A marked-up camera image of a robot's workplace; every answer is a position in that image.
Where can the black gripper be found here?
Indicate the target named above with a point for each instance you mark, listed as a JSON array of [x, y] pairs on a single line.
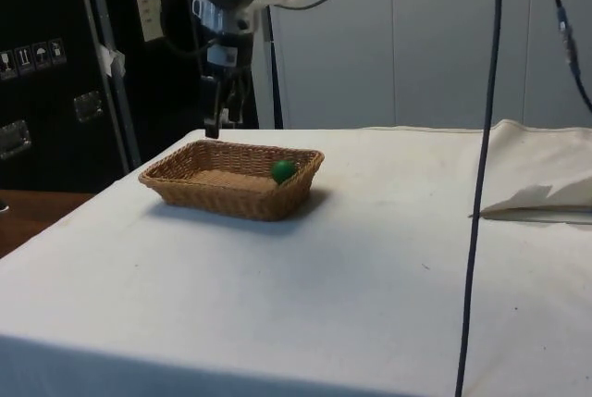
[[240, 52]]

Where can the black cabinet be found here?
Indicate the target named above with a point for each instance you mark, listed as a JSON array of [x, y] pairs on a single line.
[[46, 115]]

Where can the brown wicker basket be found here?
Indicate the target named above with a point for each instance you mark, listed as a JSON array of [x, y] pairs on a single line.
[[217, 193]]

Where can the green ball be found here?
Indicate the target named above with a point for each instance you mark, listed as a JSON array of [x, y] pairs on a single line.
[[282, 171]]

